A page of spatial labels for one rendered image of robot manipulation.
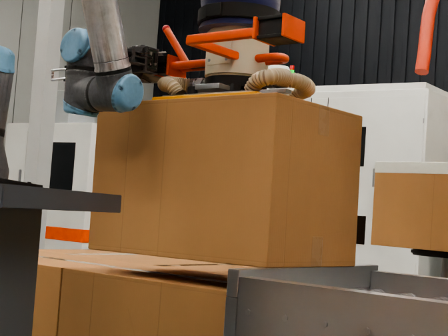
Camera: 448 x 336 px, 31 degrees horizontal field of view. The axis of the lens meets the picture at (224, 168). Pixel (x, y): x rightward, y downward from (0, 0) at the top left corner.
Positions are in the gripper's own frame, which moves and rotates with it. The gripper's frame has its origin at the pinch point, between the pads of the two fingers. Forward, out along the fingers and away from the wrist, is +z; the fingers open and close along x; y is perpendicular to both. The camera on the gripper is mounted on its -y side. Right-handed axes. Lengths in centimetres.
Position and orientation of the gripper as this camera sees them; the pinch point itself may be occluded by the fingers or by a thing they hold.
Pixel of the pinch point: (158, 68)
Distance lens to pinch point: 235.6
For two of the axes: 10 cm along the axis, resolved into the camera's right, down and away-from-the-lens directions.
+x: 0.6, -10.0, 0.4
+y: 8.2, 0.3, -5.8
